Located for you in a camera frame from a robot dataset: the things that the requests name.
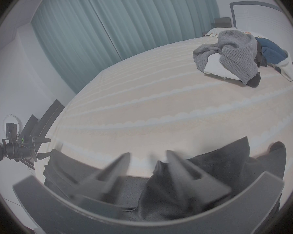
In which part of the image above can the white printed pillow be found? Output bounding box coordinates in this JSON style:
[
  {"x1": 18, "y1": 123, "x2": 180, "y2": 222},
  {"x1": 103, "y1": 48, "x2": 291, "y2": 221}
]
[{"x1": 204, "y1": 27, "x2": 252, "y2": 37}]

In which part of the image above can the black T-shirt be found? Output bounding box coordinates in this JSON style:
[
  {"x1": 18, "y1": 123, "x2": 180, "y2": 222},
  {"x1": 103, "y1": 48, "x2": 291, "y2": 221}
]
[{"x1": 43, "y1": 136, "x2": 287, "y2": 222}]

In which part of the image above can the bed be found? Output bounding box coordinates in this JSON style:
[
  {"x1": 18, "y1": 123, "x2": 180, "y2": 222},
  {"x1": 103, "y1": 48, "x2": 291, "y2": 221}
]
[{"x1": 33, "y1": 1, "x2": 293, "y2": 180}]

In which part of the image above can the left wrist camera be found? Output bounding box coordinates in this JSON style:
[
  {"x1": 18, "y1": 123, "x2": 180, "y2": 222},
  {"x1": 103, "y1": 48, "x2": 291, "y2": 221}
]
[{"x1": 5, "y1": 123, "x2": 17, "y2": 141}]

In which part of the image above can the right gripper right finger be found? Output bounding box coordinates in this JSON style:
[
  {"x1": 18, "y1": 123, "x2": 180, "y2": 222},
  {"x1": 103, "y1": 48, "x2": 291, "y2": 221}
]
[{"x1": 166, "y1": 150, "x2": 232, "y2": 211}]

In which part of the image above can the blue-green curtain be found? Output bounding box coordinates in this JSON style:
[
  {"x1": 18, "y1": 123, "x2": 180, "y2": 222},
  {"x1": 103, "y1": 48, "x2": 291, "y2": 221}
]
[
  {"x1": 30, "y1": 0, "x2": 124, "y2": 94},
  {"x1": 83, "y1": 0, "x2": 221, "y2": 59}
]

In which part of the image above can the pile of clothes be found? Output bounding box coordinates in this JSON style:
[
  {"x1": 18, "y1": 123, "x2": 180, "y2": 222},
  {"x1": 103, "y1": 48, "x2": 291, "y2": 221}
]
[{"x1": 192, "y1": 29, "x2": 293, "y2": 88}]

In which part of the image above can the grey bedside table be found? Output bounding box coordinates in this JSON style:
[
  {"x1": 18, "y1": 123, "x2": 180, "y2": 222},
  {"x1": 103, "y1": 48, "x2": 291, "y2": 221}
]
[{"x1": 211, "y1": 17, "x2": 232, "y2": 30}]

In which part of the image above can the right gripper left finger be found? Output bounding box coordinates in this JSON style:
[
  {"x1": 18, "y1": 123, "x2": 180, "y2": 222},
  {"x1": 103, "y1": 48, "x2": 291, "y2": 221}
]
[{"x1": 71, "y1": 152, "x2": 131, "y2": 205}]

